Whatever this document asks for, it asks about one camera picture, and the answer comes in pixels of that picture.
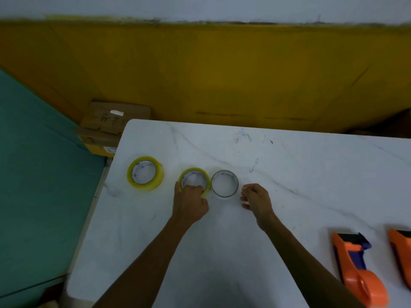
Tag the person's left hand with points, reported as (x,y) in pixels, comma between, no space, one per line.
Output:
(189,205)

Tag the person's left forearm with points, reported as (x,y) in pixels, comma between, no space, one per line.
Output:
(138,269)

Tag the person's right hand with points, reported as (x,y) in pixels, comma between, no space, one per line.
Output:
(259,200)

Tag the empty grey tape core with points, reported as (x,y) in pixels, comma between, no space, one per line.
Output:
(224,184)

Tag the person's left thumb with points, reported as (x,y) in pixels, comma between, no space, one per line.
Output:
(177,186)

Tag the person's right fingers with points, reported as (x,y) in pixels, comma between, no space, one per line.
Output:
(249,197)

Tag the person's right forearm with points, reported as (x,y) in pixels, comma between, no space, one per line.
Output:
(308,269)

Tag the orange tape dispenser purple body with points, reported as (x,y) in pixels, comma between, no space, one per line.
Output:
(356,269)

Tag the thin yellow tape roll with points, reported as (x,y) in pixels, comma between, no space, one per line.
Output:
(194,176)

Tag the brown cardboard box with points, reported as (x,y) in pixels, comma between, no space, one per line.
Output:
(107,125)

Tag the thick yellow tape roll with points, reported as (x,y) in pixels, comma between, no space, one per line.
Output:
(145,173)

